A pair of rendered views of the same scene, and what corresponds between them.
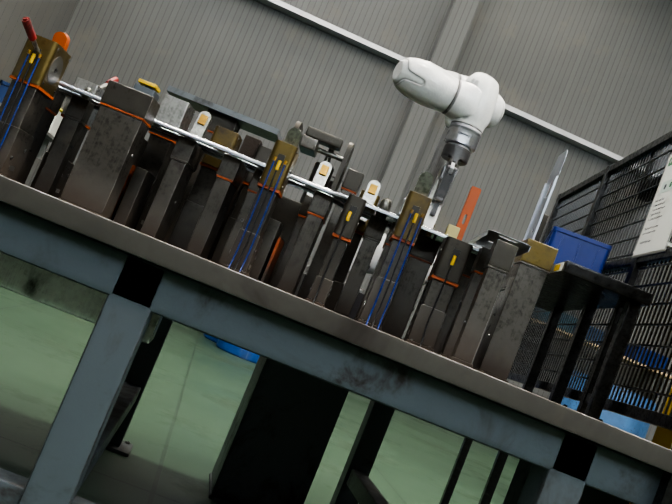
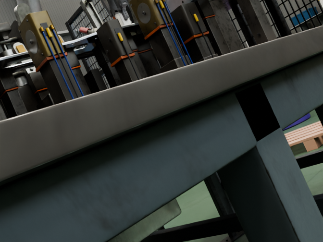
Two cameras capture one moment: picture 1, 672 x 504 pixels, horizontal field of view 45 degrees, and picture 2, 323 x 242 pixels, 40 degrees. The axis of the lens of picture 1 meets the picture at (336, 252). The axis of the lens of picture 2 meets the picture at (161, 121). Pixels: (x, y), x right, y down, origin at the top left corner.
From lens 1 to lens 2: 1.28 m
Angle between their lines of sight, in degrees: 39
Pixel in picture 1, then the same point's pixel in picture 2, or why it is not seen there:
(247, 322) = (314, 78)
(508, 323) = (230, 40)
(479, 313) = (263, 21)
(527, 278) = (217, 8)
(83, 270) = (227, 143)
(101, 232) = (231, 74)
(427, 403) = not seen: outside the picture
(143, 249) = (261, 63)
